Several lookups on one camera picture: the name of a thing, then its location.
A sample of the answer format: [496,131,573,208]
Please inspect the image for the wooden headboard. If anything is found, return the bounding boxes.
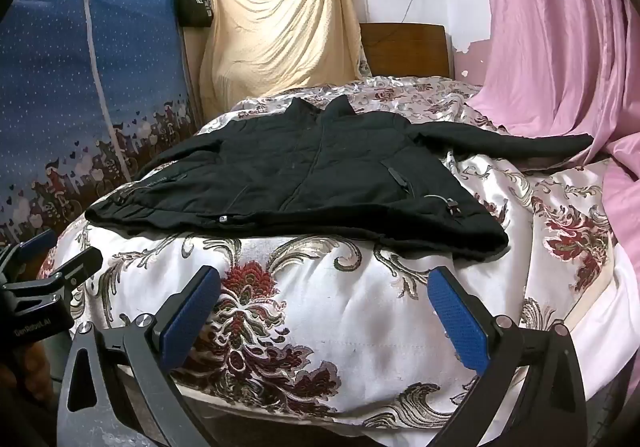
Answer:
[359,22,453,79]

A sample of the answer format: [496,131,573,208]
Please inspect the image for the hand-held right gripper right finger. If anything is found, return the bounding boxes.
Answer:
[427,266,588,447]

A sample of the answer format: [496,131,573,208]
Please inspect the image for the person's left forearm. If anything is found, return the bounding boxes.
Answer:
[0,334,62,428]

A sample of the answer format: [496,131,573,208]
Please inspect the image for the floral satin bedspread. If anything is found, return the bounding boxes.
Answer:
[36,76,616,433]

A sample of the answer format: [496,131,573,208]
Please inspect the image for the beige hanging sheet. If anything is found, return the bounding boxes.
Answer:
[199,0,365,123]

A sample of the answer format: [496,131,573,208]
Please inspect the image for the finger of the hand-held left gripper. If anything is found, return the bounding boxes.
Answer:
[0,247,104,295]
[0,228,59,270]

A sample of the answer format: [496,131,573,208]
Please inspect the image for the black padded jacket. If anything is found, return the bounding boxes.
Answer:
[84,94,596,262]

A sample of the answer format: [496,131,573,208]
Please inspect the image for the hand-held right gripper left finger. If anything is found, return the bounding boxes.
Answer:
[56,265,222,447]

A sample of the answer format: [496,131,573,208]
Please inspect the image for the blue printed fabric wardrobe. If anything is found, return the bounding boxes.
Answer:
[0,0,197,248]

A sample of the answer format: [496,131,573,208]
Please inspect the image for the white bed sheet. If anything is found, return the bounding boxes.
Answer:
[582,247,640,398]

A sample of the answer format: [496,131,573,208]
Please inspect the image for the pink curtain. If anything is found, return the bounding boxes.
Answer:
[467,0,640,258]

